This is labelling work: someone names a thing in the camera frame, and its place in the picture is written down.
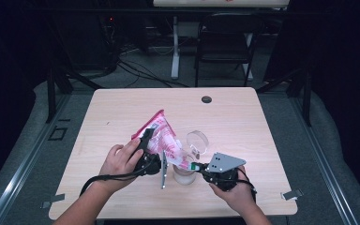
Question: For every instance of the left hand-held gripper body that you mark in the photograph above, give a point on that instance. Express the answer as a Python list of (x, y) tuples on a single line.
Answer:
[(150, 164)]

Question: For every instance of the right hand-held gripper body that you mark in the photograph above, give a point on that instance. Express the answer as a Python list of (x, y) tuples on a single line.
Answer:
[(223, 178)]

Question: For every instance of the red and white snack bag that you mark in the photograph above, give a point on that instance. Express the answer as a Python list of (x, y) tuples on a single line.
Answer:
[(162, 137)]

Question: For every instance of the clear glass jar with lid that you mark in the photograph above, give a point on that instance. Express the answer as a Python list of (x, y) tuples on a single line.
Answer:
[(184, 176)]

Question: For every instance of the person's right hand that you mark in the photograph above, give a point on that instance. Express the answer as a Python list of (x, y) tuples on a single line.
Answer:
[(239, 197)]

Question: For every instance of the person's left hand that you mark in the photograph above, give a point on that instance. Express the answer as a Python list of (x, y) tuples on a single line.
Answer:
[(120, 165)]

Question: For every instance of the round grey table grommet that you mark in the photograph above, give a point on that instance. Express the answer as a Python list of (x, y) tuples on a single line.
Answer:
[(206, 99)]

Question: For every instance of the grey tape strip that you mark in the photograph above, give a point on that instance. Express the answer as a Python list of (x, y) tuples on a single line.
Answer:
[(292, 194), (53, 200)]

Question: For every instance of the black metal stand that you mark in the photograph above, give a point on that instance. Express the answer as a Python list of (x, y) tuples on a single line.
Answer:
[(307, 100), (51, 93)]

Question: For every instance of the dark equipment with red light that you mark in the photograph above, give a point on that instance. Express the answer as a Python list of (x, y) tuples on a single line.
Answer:
[(111, 19)]

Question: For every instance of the black folding chair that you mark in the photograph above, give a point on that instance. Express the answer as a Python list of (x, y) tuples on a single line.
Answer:
[(231, 25)]

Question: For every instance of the white desk top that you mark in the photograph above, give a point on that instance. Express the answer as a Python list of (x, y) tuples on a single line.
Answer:
[(218, 3)]

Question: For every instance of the metal floor rail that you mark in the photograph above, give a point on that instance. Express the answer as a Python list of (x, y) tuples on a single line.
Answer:
[(328, 175), (18, 178)]

